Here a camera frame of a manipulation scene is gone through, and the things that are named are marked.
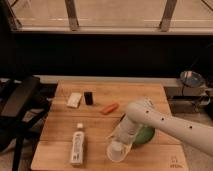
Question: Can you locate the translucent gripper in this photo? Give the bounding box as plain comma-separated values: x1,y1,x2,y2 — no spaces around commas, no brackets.
106,129,136,162

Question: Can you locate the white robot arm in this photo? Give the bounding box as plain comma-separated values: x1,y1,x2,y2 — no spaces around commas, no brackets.
106,98,213,162

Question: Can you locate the black eraser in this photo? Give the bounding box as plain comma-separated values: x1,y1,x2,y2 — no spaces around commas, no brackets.
84,92,93,105

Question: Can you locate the green bowl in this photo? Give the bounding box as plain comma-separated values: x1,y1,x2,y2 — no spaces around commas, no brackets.
119,113,156,146

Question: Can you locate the orange carrot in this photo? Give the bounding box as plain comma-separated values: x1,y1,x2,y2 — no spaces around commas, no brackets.
100,103,119,115

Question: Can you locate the white bottle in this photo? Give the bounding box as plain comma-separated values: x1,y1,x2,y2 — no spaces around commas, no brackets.
70,123,85,166

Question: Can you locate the round metal lamp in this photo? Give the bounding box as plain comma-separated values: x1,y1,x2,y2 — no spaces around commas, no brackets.
180,71,204,88

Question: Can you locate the black chair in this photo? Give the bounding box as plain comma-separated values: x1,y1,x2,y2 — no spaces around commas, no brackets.
0,76,51,171

